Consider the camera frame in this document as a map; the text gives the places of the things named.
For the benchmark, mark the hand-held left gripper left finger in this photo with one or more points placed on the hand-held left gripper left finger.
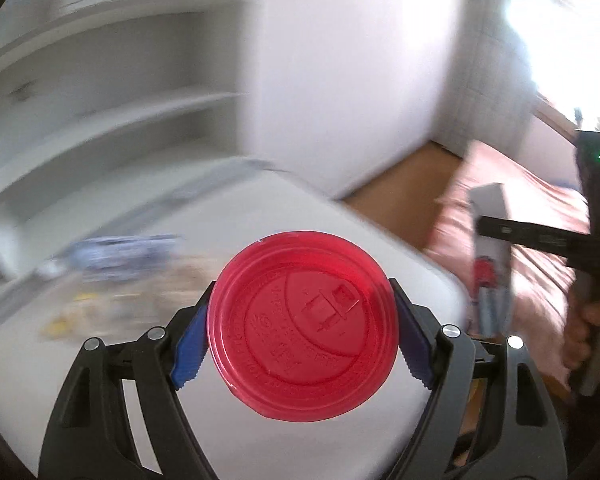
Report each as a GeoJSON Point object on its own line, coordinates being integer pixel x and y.
{"type": "Point", "coordinates": [190, 355]}

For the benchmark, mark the grey desk shelf unit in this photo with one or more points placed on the grey desk shelf unit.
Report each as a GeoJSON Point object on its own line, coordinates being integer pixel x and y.
{"type": "Point", "coordinates": [130, 60]}

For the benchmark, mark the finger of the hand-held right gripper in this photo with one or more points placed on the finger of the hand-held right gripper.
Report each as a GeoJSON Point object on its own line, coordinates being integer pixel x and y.
{"type": "Point", "coordinates": [530, 234]}

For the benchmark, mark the person's right hand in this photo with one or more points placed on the person's right hand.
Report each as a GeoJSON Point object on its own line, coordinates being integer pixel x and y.
{"type": "Point", "coordinates": [575, 335]}

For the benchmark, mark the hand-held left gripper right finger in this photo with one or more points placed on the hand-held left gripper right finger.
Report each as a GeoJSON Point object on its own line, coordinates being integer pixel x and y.
{"type": "Point", "coordinates": [412, 347]}

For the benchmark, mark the bright window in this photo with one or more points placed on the bright window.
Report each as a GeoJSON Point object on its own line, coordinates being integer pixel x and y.
{"type": "Point", "coordinates": [560, 35]}

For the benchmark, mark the red plastic cup lid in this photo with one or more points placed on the red plastic cup lid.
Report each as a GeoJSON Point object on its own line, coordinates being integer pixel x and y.
{"type": "Point", "coordinates": [300, 325]}

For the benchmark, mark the illustrated paper carton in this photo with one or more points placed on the illustrated paper carton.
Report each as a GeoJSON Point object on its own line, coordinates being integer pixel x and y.
{"type": "Point", "coordinates": [490, 280]}

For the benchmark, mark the pink blanket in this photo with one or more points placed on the pink blanket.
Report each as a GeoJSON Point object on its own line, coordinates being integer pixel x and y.
{"type": "Point", "coordinates": [540, 280]}

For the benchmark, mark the yellow carton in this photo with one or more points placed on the yellow carton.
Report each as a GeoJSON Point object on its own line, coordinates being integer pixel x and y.
{"type": "Point", "coordinates": [65, 321]}

